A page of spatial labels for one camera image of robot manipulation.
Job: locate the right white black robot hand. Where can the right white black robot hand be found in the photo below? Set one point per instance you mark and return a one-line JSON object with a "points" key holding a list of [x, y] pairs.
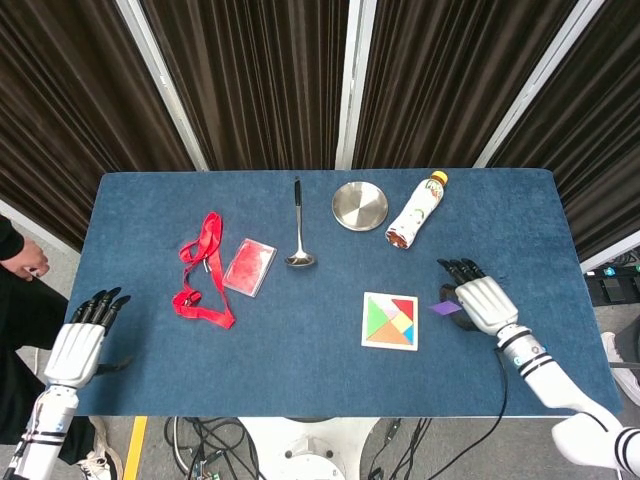
{"points": [[487, 305]]}

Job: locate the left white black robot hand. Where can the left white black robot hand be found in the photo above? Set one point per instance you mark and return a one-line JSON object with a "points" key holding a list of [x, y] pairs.
{"points": [[75, 350]]}

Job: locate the purple parallelogram tangram piece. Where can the purple parallelogram tangram piece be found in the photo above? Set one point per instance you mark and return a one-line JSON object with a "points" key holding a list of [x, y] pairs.
{"points": [[442, 308]]}

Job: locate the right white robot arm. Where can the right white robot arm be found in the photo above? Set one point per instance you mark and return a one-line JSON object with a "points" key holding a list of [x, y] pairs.
{"points": [[560, 395]]}

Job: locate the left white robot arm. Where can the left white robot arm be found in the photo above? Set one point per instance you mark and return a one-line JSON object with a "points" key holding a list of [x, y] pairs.
{"points": [[45, 430]]}

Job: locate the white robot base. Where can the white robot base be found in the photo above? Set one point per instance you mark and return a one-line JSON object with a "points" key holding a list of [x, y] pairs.
{"points": [[310, 445]]}

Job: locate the red triangle tangram piece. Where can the red triangle tangram piece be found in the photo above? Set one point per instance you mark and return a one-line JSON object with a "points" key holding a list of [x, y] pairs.
{"points": [[407, 309]]}

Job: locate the blue triangle puzzle piece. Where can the blue triangle puzzle piece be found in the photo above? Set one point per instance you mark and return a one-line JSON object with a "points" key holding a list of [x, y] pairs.
{"points": [[410, 334]]}

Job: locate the yellow square tangram piece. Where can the yellow square tangram piece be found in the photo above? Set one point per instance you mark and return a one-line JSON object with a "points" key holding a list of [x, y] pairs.
{"points": [[400, 325]]}

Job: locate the pale pink puzzle piece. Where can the pale pink puzzle piece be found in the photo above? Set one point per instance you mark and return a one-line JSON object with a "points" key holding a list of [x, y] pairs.
{"points": [[391, 311]]}

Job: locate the orange triangle tangram piece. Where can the orange triangle tangram piece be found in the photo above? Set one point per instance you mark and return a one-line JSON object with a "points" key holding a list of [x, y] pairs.
{"points": [[391, 334]]}

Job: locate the green triangle tangram piece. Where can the green triangle tangram piece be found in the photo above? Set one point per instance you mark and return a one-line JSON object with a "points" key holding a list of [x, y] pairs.
{"points": [[374, 319]]}

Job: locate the person in black clothes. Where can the person in black clothes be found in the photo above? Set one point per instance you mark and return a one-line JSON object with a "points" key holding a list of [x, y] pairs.
{"points": [[20, 320]]}

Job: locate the white wooden tangram tray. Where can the white wooden tangram tray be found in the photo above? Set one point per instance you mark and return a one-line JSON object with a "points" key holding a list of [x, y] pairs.
{"points": [[390, 347]]}

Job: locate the tea bottle yellow cap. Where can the tea bottle yellow cap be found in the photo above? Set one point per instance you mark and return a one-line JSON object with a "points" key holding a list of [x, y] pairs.
{"points": [[417, 212]]}

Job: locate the yellow floor tape strip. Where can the yellow floor tape strip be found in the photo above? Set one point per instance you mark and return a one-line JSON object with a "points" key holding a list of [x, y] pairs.
{"points": [[135, 450]]}

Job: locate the black pedal box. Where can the black pedal box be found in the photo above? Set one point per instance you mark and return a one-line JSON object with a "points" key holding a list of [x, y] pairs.
{"points": [[612, 287]]}

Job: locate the white sneaker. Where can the white sneaker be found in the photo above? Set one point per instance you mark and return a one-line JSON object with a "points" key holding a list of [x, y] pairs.
{"points": [[625, 372]]}

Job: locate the round steel plate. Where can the round steel plate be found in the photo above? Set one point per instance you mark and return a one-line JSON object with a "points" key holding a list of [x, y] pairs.
{"points": [[360, 206]]}

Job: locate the red clear badge holder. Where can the red clear badge holder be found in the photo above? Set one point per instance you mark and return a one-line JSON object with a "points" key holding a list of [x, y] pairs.
{"points": [[249, 267]]}

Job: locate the blue table cloth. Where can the blue table cloth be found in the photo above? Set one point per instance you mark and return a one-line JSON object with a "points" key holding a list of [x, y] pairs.
{"points": [[300, 370]]}

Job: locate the brown curtain panel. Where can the brown curtain panel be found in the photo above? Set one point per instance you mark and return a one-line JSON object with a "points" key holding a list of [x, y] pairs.
{"points": [[450, 80], [65, 100], [600, 125], [250, 80]]}

